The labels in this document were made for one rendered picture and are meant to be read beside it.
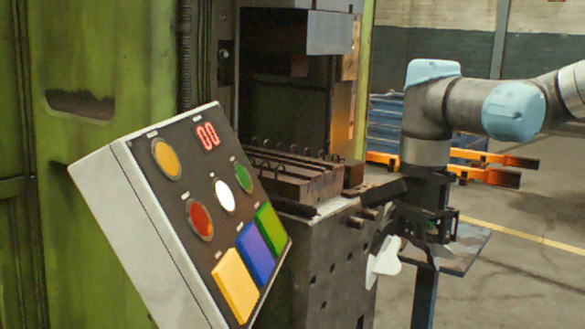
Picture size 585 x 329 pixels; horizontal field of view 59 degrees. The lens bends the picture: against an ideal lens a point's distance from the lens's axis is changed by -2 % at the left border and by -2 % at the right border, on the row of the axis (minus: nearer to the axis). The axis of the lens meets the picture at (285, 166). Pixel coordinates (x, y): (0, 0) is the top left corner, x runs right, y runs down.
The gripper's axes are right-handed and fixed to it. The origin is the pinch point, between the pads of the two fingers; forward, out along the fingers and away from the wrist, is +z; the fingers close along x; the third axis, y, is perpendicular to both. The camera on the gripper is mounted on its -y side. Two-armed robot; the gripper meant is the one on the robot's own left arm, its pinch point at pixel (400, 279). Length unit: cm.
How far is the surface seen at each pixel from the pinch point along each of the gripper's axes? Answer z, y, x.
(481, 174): -3, -33, 61
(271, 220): -8.6, -12.9, -17.3
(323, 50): -34, -42, 12
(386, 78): 42, -705, 630
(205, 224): -14.9, -0.6, -33.9
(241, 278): -7.8, 1.7, -29.9
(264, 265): -5.9, -3.8, -23.5
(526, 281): 93, -101, 204
